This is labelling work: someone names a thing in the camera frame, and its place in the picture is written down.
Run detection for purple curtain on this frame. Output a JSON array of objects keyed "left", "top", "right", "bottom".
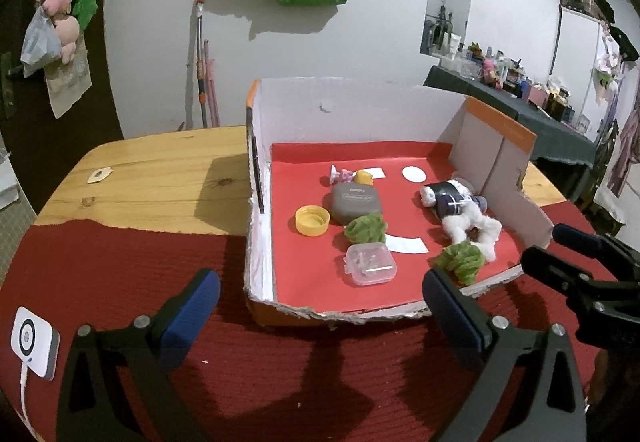
[{"left": 608, "top": 96, "right": 639, "bottom": 197}]

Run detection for pink plush toys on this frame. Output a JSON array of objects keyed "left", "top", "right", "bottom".
[{"left": 42, "top": 0, "right": 80, "bottom": 64}]

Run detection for blonde girl figurine pink dress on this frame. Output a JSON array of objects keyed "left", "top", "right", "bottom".
[{"left": 329, "top": 165, "right": 373, "bottom": 185}]

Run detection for yellow round cap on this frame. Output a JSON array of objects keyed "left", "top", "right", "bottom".
[{"left": 294, "top": 205, "right": 331, "bottom": 237}]

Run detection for plastic bag on door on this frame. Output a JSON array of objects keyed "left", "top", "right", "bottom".
[{"left": 21, "top": 7, "right": 62, "bottom": 78}]

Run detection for red knitted table mat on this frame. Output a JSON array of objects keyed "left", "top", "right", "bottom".
[{"left": 0, "top": 201, "right": 618, "bottom": 442}]

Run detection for green plush toy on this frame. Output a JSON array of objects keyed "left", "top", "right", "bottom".
[{"left": 72, "top": 0, "right": 98, "bottom": 32}]

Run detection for white charging cable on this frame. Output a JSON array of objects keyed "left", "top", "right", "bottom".
[{"left": 18, "top": 368, "right": 44, "bottom": 442}]

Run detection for small white sticker tag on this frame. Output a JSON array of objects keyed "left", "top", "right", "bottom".
[{"left": 87, "top": 166, "right": 113, "bottom": 184}]

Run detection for white fluffy plush toy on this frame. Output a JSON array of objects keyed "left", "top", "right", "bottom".
[{"left": 419, "top": 178, "right": 502, "bottom": 262}]

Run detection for orange cardboard box tray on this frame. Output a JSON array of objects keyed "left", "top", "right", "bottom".
[{"left": 244, "top": 77, "right": 552, "bottom": 326}]

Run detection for dark green covered table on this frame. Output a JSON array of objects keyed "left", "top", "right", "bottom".
[{"left": 424, "top": 65, "right": 596, "bottom": 194}]

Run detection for white square device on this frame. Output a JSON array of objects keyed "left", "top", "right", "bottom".
[{"left": 11, "top": 306, "right": 60, "bottom": 381}]

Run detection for white wardrobe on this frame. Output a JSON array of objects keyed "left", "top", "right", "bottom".
[{"left": 546, "top": 0, "right": 632, "bottom": 138}]

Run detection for orange tipped broom stick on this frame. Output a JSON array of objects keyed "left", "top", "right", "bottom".
[{"left": 195, "top": 0, "right": 220, "bottom": 128}]

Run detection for dark blue bottle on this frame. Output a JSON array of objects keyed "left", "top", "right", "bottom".
[{"left": 431, "top": 179, "right": 488, "bottom": 219}]

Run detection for green fuzzy ball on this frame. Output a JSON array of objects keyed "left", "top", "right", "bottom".
[
  {"left": 344, "top": 214, "right": 388, "bottom": 244},
  {"left": 433, "top": 241, "right": 486, "bottom": 285}
]

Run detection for clear plastic pill box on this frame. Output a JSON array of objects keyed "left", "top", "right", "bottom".
[{"left": 344, "top": 243, "right": 397, "bottom": 286}]

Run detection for grey zippered case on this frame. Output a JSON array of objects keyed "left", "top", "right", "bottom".
[{"left": 330, "top": 183, "right": 382, "bottom": 225}]

